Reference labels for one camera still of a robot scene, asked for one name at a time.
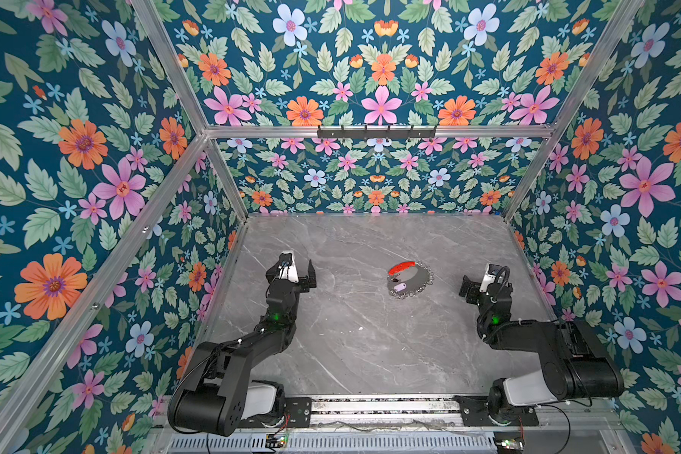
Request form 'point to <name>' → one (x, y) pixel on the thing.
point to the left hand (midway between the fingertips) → (296, 254)
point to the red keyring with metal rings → (414, 285)
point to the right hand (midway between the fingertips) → (480, 277)
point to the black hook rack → (376, 133)
